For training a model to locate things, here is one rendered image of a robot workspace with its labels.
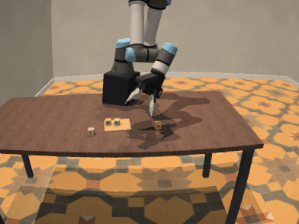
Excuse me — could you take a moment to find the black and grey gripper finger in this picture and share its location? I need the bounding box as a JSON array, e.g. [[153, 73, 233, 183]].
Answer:
[[149, 87, 157, 116], [125, 84, 143, 104]]

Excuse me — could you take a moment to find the tan flat mat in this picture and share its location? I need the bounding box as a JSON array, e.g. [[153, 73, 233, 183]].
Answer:
[[104, 119, 131, 132]]

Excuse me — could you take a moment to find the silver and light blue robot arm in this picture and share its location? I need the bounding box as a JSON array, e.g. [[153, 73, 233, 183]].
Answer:
[[111, 0, 178, 85]]

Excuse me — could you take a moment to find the tan letter block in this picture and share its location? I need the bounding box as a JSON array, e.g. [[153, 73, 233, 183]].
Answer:
[[88, 128, 95, 136], [114, 118, 121, 126], [155, 121, 161, 129], [105, 118, 111, 126]]

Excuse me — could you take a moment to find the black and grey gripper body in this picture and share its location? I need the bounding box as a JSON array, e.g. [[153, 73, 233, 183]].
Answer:
[[140, 69, 166, 98]]

